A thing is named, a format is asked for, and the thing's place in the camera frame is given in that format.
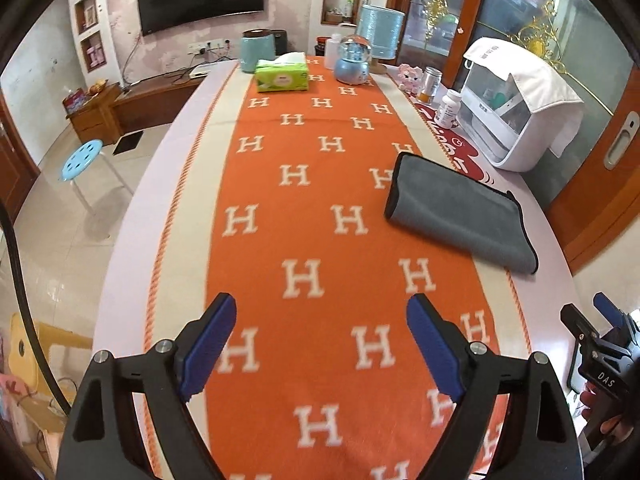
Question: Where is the grey microfibre towel black trim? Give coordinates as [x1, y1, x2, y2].
[384, 152, 539, 275]

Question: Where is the person's hand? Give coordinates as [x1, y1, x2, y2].
[579, 382, 634, 452]

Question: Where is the yellow chair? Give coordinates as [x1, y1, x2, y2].
[8, 311, 96, 434]

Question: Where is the wooden framed glass door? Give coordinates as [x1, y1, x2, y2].
[387, 0, 639, 272]

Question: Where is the white towel on box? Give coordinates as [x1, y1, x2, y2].
[463, 37, 584, 157]

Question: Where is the white clear-lid storage box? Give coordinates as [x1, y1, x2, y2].
[458, 61, 549, 174]

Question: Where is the white pill bottle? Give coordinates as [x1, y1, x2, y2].
[434, 89, 462, 129]

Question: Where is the light blue plastic stool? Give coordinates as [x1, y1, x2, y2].
[60, 139, 134, 216]

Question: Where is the silver metal can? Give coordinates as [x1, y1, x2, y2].
[418, 66, 442, 104]

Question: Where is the orange H-pattern table runner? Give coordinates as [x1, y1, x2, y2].
[144, 59, 530, 479]

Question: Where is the pink cartoon figurine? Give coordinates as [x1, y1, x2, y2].
[397, 63, 423, 96]

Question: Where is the wooden tv cabinet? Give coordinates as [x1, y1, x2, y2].
[66, 70, 204, 145]

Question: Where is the blue snow globe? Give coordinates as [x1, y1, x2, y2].
[333, 35, 371, 86]

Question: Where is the light blue table lamp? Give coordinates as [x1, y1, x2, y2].
[356, 3, 405, 74]

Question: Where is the white plastic bottle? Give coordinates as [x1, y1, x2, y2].
[324, 32, 342, 70]

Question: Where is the green tissue pack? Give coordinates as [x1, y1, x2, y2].
[254, 52, 309, 93]

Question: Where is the teal kettle with dark lid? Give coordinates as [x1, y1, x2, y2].
[240, 28, 276, 74]

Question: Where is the black appliance behind table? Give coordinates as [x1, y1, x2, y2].
[270, 29, 288, 56]

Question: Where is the black cable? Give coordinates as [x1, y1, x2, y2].
[0, 199, 74, 411]

